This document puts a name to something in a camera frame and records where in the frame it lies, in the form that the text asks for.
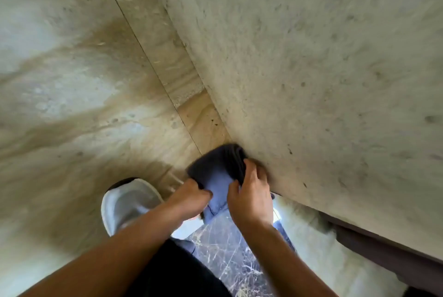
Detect person's right hand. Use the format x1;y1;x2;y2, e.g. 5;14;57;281
227;159;274;229

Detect person's left hand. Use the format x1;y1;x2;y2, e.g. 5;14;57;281
166;178;213;222

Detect dark blue cloth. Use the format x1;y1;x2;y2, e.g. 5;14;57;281
186;143;277;225

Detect person's right forearm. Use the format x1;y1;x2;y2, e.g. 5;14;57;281
239;221;339;297

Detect person's left forearm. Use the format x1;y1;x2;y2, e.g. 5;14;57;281
17;200;185;297

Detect white shoe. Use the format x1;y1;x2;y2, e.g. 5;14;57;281
101;178;205;240

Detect black trousers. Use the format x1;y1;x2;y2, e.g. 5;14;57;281
124;238;233;297

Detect dark brown ledge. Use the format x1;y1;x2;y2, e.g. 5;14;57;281
318;212;443;297

